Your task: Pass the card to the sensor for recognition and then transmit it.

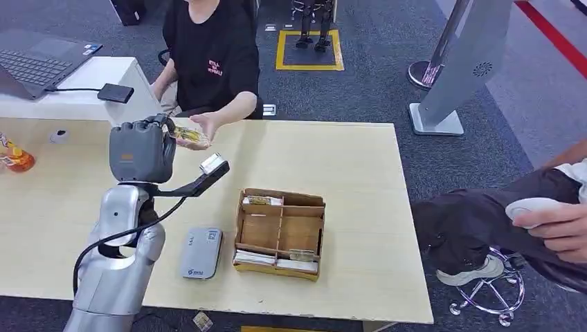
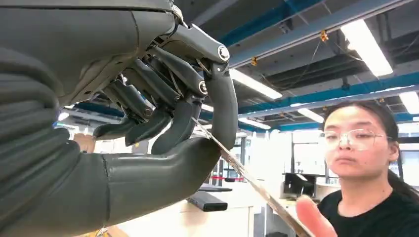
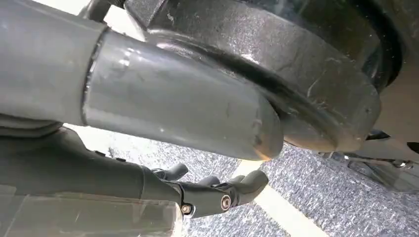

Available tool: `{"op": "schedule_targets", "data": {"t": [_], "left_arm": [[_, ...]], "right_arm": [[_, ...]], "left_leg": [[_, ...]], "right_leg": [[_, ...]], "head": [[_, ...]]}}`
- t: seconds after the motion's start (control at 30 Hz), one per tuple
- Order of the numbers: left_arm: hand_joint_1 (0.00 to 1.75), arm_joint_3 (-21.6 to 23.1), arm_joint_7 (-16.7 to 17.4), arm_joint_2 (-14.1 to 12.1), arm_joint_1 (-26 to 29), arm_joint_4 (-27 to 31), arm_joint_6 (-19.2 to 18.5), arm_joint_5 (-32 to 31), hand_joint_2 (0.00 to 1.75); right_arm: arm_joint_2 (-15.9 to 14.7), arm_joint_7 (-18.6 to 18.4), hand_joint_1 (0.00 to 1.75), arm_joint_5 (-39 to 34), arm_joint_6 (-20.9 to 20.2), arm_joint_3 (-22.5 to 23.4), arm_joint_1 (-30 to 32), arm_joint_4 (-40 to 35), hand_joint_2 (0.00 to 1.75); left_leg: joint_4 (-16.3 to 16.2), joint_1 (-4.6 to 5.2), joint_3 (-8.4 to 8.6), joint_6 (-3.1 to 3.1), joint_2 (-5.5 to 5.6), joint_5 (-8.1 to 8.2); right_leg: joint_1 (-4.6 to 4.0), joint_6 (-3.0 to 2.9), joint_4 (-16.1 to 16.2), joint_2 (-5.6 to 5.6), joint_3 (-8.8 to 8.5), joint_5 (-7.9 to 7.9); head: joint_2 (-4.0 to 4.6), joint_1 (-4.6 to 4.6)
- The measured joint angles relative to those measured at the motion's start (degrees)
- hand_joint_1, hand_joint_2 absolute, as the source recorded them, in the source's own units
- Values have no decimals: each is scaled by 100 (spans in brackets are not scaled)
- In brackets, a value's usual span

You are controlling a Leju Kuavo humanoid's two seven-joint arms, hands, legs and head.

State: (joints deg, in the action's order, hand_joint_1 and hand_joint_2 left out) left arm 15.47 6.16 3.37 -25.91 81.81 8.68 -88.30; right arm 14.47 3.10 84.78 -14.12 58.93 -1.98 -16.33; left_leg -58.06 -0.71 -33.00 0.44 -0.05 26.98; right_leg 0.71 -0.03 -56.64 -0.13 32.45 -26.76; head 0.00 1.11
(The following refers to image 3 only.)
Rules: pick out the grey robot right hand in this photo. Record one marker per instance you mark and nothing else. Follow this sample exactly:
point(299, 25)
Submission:
point(183, 104)

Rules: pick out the dark scuffed round housing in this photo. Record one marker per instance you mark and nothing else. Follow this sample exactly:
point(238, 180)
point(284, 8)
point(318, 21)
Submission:
point(294, 49)

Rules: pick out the white floor tape line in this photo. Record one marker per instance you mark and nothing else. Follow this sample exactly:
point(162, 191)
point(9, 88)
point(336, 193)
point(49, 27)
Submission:
point(281, 212)

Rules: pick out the clear plastic cover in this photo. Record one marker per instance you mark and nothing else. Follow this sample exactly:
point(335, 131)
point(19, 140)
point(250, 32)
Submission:
point(82, 219)

